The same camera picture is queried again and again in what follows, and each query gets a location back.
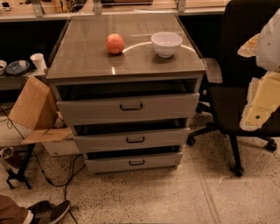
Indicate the white bowl at left edge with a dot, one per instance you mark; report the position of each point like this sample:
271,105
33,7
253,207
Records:
3,65

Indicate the black stand with red cup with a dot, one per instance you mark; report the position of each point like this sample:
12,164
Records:
16,165

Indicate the grey drawer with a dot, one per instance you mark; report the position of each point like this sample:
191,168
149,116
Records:
128,109
121,164
132,140

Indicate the grey drawer cabinet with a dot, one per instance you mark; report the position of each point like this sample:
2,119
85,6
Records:
83,69

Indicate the brown cardboard box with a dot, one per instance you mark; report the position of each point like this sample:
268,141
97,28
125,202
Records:
36,110

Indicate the long back desk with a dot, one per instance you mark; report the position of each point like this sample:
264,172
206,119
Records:
32,10

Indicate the black office chair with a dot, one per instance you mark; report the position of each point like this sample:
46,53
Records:
229,75

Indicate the red apple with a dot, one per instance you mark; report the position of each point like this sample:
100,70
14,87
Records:
114,43

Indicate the low grey side shelf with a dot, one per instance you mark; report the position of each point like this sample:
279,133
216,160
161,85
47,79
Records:
17,82

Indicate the brown trouser leg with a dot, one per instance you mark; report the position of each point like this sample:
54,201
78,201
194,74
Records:
11,212

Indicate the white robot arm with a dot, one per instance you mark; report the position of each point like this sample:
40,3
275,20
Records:
263,97

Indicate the dark sneaker shoe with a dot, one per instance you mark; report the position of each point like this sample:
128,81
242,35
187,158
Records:
44,212

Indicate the white paper cup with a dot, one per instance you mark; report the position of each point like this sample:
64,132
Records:
39,61

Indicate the grey top drawer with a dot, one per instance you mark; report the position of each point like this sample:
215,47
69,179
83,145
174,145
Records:
128,109

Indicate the grey bottom drawer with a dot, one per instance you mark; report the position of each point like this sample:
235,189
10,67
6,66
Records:
121,164

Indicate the dark blue plate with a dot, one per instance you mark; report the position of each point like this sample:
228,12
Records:
17,68

